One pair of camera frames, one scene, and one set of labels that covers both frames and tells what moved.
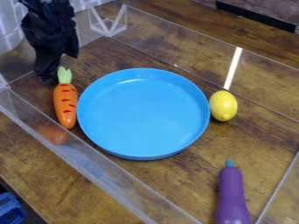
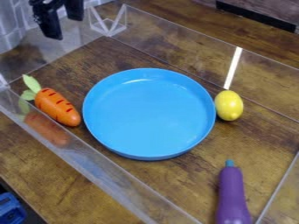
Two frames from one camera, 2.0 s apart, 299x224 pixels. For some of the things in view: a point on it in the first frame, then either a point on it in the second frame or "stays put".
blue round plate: [143, 114] stays put
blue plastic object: [14, 213] stays put
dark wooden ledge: [257, 16] stays put
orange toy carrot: [66, 99] to [50, 101]
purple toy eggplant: [234, 210] stays put
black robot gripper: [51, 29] to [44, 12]
